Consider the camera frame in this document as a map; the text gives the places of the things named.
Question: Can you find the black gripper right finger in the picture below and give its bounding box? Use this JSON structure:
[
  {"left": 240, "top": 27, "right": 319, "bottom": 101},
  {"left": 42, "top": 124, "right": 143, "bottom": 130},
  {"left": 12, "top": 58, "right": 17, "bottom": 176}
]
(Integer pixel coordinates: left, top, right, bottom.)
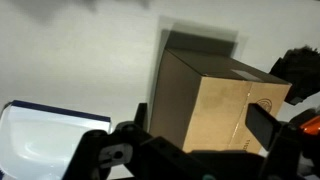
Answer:
[{"left": 244, "top": 103, "right": 283, "bottom": 151}]

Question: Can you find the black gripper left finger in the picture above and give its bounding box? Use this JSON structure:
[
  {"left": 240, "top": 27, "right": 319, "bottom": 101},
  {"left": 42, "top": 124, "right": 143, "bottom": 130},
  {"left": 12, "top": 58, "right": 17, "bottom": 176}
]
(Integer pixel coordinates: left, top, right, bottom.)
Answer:
[{"left": 134, "top": 102, "right": 149, "bottom": 133}]

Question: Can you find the brown cardboard box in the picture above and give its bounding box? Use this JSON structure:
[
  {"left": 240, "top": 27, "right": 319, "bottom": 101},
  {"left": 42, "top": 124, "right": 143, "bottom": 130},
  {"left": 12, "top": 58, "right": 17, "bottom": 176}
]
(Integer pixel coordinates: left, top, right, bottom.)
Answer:
[{"left": 148, "top": 48, "right": 293, "bottom": 155}]

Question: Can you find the black crumpled cloth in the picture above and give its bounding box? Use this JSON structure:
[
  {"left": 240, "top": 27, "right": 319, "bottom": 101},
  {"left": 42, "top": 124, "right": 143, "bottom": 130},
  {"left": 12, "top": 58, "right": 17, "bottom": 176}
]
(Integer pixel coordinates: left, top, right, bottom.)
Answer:
[{"left": 269, "top": 45, "right": 320, "bottom": 106}]

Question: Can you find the white wipes canister blue label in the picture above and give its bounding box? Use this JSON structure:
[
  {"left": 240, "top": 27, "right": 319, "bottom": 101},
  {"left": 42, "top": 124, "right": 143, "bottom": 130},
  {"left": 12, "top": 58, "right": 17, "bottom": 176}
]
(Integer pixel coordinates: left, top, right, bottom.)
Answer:
[{"left": 0, "top": 99, "right": 112, "bottom": 180}]

